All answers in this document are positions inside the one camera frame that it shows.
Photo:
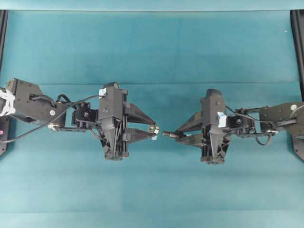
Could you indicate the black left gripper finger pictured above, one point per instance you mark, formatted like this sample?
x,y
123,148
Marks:
x,y
136,115
132,135

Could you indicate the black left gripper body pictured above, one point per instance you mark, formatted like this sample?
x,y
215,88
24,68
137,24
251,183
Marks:
x,y
110,130

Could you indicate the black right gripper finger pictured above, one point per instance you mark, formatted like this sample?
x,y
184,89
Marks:
x,y
193,124
195,139

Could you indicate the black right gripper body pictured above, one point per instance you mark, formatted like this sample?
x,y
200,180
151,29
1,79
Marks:
x,y
215,141

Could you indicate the small silver metal washer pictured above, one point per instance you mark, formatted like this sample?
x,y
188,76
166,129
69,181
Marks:
x,y
154,129

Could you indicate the dark metal shaft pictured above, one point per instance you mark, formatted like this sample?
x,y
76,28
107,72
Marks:
x,y
175,135

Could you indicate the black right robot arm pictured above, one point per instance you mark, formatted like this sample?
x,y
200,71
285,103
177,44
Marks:
x,y
266,122

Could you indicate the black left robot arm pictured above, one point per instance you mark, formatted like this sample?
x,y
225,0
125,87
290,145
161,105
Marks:
x,y
26,102

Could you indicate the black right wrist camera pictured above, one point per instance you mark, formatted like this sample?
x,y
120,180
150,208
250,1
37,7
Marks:
x,y
212,103

